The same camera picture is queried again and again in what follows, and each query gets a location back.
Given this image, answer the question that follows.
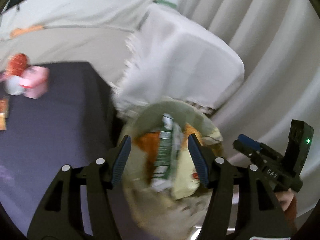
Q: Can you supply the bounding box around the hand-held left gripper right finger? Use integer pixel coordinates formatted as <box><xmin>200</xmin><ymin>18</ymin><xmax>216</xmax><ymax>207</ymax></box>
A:
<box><xmin>187</xmin><ymin>134</ymin><xmax>293</xmax><ymax>240</ymax></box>

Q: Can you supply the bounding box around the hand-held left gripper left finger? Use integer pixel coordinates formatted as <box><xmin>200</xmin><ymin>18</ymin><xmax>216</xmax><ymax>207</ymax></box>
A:
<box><xmin>27</xmin><ymin>135</ymin><xmax>132</xmax><ymax>240</ymax></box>

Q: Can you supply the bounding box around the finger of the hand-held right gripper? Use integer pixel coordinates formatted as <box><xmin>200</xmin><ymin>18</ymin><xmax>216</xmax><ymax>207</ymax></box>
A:
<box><xmin>233</xmin><ymin>140</ymin><xmax>258</xmax><ymax>162</ymax></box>
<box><xmin>237</xmin><ymin>134</ymin><xmax>262</xmax><ymax>152</ymax></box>

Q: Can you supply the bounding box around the orange bag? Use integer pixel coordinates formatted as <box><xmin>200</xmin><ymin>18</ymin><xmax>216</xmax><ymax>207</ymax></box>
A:
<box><xmin>132</xmin><ymin>125</ymin><xmax>200</xmax><ymax>180</ymax></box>

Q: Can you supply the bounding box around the green snack packet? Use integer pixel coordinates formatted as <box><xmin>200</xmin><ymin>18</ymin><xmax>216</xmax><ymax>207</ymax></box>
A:
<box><xmin>150</xmin><ymin>114</ymin><xmax>185</xmax><ymax>188</ymax></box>

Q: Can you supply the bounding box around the bin with yellow plastic bag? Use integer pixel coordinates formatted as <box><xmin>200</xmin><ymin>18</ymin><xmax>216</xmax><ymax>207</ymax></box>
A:
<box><xmin>120</xmin><ymin>100</ymin><xmax>224</xmax><ymax>230</ymax></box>

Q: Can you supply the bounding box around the red paper cup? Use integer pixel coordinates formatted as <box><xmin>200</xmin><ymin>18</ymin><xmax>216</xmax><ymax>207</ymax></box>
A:
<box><xmin>4</xmin><ymin>53</ymin><xmax>30</xmax><ymax>96</ymax></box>

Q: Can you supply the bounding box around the person's right forearm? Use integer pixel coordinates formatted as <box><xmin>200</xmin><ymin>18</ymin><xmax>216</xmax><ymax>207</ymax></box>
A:
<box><xmin>285</xmin><ymin>195</ymin><xmax>298</xmax><ymax>233</ymax></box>

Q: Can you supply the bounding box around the person's right hand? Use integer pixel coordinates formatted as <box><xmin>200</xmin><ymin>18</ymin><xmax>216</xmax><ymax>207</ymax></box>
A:
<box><xmin>275</xmin><ymin>189</ymin><xmax>295</xmax><ymax>212</ymax></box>

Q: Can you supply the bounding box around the white fringed cloth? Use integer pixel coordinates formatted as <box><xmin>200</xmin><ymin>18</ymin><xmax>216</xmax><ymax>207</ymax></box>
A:
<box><xmin>117</xmin><ymin>5</ymin><xmax>245</xmax><ymax>120</ymax></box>

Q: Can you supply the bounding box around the white pleated curtain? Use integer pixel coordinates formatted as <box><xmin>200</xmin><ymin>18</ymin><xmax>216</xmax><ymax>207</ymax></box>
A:
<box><xmin>175</xmin><ymin>0</ymin><xmax>320</xmax><ymax>220</ymax></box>

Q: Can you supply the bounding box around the pale pink lidded box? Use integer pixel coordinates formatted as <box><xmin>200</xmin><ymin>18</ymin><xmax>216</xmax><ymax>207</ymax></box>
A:
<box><xmin>20</xmin><ymin>66</ymin><xmax>49</xmax><ymax>99</ymax></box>

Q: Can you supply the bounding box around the small orange wrapper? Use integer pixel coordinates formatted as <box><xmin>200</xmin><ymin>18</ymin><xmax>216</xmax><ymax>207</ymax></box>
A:
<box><xmin>0</xmin><ymin>96</ymin><xmax>10</xmax><ymax>130</ymax></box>

